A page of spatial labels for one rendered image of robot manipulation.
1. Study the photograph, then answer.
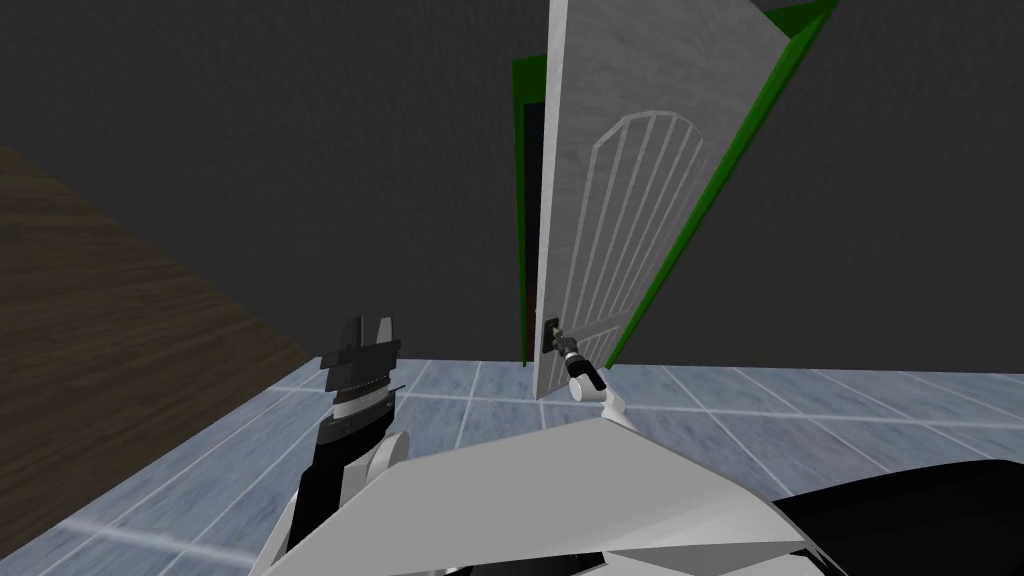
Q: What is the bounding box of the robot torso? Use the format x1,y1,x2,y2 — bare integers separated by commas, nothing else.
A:
257,415,851,576

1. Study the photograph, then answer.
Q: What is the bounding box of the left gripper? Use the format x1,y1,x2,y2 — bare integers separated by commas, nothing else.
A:
319,315,403,396

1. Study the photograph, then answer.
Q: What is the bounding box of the grey door leaf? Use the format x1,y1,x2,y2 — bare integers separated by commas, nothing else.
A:
533,0,790,401

